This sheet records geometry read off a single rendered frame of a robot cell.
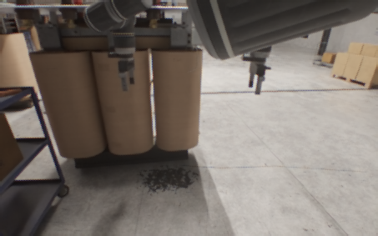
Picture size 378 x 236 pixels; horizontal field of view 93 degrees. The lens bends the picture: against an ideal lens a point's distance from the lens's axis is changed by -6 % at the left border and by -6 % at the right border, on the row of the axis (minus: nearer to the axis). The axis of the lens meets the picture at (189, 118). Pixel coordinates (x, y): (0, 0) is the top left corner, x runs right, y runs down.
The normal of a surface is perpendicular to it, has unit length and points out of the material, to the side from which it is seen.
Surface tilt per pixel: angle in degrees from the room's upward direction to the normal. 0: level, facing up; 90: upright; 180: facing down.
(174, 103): 90
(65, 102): 90
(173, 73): 90
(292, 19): 127
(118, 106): 90
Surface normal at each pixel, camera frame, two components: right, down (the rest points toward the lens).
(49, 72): 0.18, 0.44
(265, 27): 0.03, 0.89
